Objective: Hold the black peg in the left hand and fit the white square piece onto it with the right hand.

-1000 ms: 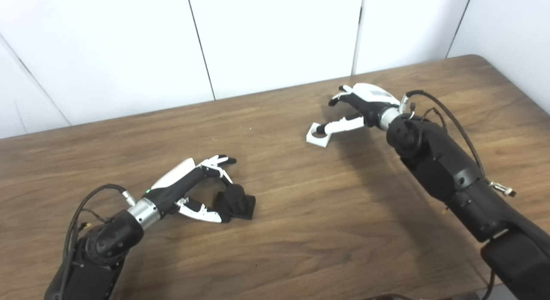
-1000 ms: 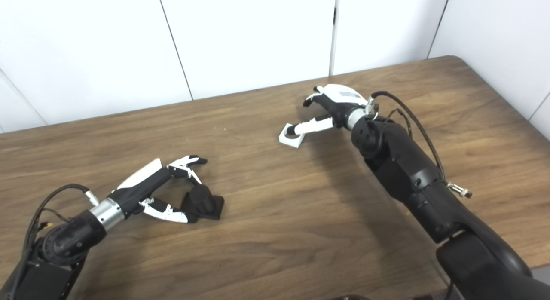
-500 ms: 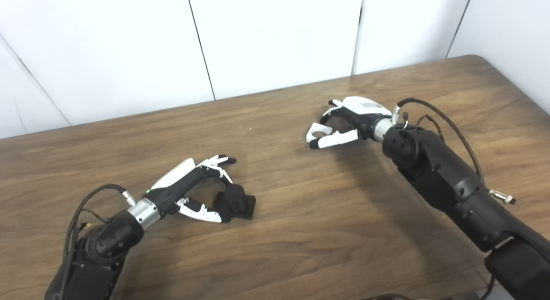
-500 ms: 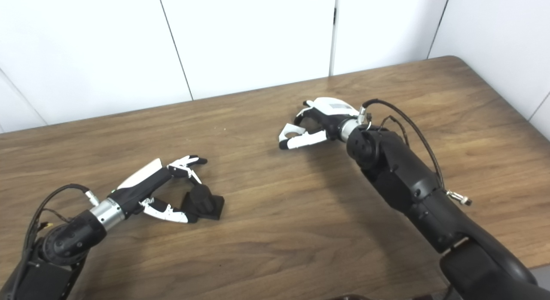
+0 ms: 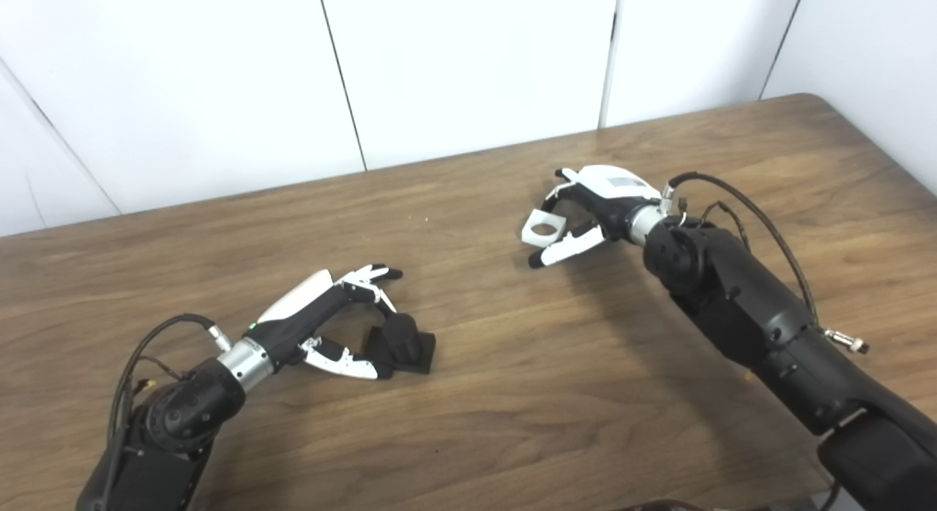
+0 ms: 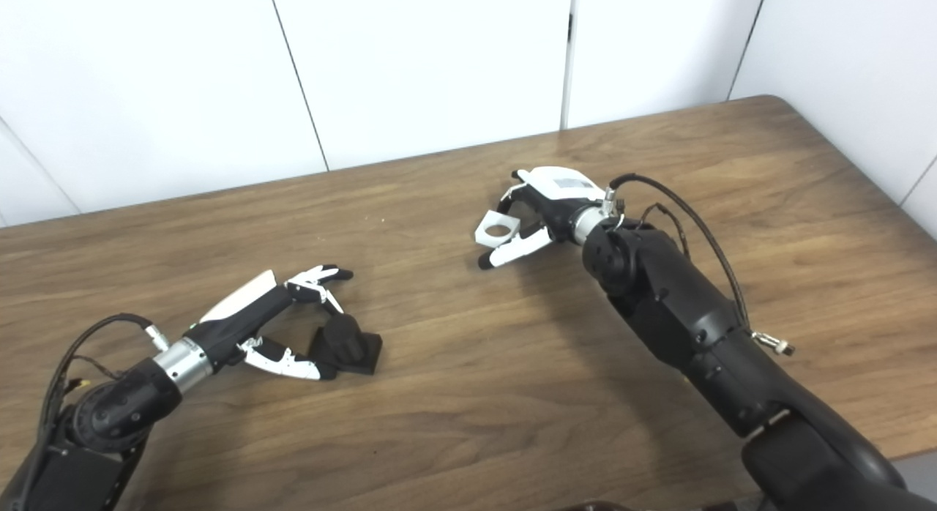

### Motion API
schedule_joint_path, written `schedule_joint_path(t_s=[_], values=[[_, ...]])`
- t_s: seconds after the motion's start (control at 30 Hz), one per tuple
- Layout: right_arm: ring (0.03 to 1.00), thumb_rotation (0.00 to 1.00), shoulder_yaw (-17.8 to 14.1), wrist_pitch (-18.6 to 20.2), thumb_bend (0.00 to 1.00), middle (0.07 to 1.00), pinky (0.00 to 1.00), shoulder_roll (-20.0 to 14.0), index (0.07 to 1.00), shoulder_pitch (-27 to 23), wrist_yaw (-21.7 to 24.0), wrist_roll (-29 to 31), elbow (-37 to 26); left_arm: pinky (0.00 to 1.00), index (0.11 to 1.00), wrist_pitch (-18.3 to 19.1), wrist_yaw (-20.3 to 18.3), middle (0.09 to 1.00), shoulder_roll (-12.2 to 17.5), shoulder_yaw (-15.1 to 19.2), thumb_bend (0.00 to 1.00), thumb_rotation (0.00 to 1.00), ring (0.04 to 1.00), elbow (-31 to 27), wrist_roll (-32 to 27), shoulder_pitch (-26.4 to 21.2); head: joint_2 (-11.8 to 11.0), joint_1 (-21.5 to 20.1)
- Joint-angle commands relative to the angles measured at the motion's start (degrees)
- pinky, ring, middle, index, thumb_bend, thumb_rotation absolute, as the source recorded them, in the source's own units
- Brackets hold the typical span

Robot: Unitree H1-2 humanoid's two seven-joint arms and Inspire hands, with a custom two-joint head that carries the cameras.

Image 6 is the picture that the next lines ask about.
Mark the black and white left hand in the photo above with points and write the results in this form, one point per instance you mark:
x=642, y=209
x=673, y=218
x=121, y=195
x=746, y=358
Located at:
x=234, y=317

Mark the black and white right hand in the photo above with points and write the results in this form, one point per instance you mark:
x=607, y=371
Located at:
x=560, y=192

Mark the white square piece with hole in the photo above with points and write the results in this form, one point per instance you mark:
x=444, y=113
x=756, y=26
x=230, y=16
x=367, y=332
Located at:
x=483, y=234

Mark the black peg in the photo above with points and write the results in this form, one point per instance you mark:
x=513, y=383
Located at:
x=348, y=342

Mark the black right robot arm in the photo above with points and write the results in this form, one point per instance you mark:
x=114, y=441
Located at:
x=703, y=328

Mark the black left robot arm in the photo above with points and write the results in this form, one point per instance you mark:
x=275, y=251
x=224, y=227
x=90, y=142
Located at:
x=110, y=412

